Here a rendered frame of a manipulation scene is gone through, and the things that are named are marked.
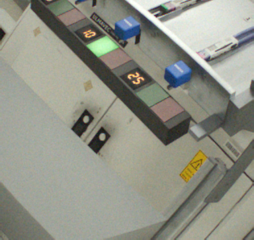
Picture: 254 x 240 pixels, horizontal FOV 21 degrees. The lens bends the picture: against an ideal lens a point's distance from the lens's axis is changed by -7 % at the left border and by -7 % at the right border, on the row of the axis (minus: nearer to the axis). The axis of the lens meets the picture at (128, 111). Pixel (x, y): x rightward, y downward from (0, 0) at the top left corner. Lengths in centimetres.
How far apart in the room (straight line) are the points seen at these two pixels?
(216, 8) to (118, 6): 16
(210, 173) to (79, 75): 57
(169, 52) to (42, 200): 44
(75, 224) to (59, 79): 89
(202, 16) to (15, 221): 57
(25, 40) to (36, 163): 92
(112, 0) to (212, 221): 46
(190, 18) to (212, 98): 15
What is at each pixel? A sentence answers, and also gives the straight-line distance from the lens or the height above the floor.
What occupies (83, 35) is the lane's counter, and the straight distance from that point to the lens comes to 104.
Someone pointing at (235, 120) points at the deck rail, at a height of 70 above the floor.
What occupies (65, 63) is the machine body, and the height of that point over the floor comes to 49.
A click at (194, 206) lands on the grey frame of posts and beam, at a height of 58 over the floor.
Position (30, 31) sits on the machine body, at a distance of 159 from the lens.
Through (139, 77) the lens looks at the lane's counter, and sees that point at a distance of 99.
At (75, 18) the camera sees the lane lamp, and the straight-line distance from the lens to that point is 107.
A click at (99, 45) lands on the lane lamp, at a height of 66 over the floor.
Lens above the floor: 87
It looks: 14 degrees down
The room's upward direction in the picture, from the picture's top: 38 degrees clockwise
